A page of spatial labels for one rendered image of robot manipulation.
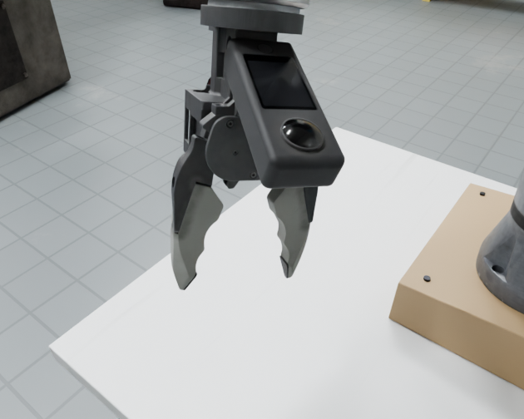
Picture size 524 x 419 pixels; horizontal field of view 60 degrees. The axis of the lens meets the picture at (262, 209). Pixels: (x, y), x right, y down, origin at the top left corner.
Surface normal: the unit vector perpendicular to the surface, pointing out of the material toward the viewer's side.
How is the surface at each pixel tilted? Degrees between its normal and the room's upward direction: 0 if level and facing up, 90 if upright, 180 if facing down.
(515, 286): 71
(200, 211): 76
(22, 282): 0
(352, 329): 0
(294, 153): 19
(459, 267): 5
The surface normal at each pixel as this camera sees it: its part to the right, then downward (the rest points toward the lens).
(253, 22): 0.04, 0.38
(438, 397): 0.00, -0.78
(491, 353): -0.61, 0.50
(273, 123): 0.24, -0.60
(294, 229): 0.35, 0.38
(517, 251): -0.90, -0.05
